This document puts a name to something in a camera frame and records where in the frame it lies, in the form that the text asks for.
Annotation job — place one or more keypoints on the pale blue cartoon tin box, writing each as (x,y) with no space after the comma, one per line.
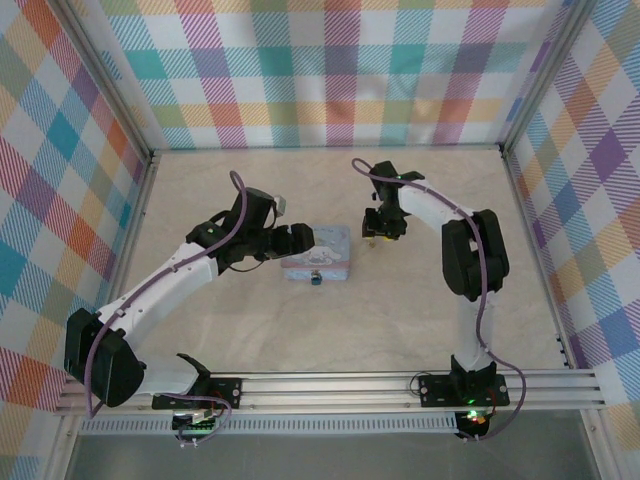
(330,250)

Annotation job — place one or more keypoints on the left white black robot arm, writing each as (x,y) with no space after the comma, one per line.
(150,295)

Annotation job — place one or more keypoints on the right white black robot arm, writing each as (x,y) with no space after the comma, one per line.
(472,340)

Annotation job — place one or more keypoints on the small blue padlock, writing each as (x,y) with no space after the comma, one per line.
(316,279)

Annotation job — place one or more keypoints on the circuit board with green lights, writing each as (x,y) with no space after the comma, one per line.
(195,425)

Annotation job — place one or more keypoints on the small circuit board with light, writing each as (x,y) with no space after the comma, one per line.
(472,417)

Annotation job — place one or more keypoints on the thin aluminium back rail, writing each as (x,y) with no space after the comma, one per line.
(325,149)

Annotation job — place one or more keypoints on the aluminium side rail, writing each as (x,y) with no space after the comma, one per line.
(140,210)
(523,210)

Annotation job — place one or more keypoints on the long aluminium base rail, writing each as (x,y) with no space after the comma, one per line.
(325,390)

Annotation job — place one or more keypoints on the aluminium frame post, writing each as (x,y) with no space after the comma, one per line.
(107,75)
(544,75)

